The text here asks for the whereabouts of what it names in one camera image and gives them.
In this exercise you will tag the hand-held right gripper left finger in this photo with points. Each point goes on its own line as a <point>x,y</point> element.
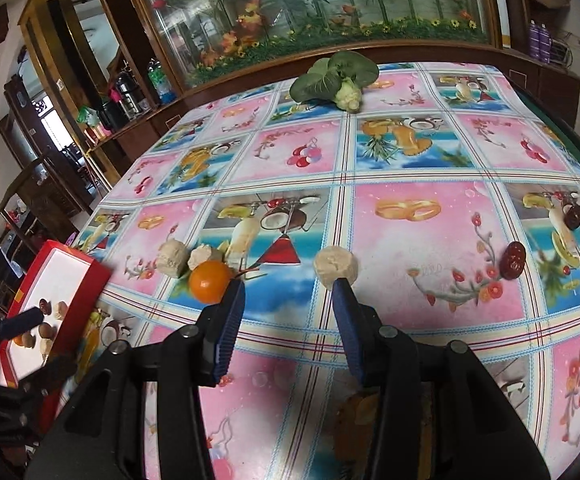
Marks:
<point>227,330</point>

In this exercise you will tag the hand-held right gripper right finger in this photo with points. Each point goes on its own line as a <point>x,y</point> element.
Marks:
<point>347,325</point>

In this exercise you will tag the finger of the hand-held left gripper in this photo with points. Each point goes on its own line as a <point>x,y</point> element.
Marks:
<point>19,324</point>
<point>52,372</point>

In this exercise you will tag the orange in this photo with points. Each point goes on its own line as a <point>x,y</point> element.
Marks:
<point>23,341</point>
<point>210,281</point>

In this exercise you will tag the small beige pastry piece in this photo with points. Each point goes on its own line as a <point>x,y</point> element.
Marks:
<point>45,347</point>

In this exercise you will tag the brown kiwi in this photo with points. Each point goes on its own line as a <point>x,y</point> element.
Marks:
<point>45,330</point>

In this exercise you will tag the red date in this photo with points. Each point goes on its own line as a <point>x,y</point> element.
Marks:
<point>44,305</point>
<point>514,259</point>

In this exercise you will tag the red box with white inside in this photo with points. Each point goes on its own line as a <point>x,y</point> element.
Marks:
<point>67,280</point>

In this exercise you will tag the wooden chair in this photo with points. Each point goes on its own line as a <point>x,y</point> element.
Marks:
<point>24,195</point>

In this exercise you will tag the green packet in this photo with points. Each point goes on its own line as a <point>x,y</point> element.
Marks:
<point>87,116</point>

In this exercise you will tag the green bok choy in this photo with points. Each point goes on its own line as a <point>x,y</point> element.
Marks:
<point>337,77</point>

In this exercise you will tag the black thermos jug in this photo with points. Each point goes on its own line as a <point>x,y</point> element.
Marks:
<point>127,92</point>

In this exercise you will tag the green plastic bottle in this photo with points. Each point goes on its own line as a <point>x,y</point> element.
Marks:
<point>159,80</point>

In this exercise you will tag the purple bottle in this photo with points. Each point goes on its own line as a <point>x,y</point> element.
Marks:
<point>545,44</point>
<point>535,40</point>

